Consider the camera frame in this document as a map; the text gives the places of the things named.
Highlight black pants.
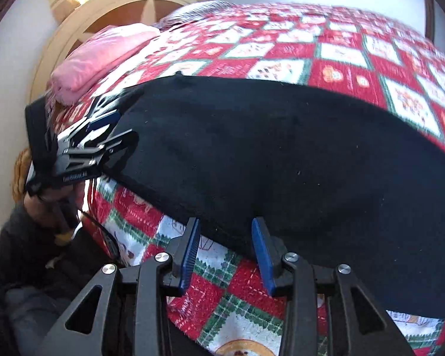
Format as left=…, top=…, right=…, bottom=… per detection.
left=97, top=74, right=445, bottom=318

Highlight person left hand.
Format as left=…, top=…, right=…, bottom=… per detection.
left=23, top=182, right=85, bottom=234

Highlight red patterned bedspread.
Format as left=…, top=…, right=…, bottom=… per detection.
left=55, top=3, right=445, bottom=355

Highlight pink folded blanket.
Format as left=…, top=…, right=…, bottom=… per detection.
left=50, top=23, right=160, bottom=106

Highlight cream wooden headboard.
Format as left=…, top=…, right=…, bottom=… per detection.
left=26, top=0, right=198, bottom=104

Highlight striped grey pillow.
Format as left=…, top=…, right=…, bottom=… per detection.
left=154, top=0, right=235, bottom=31

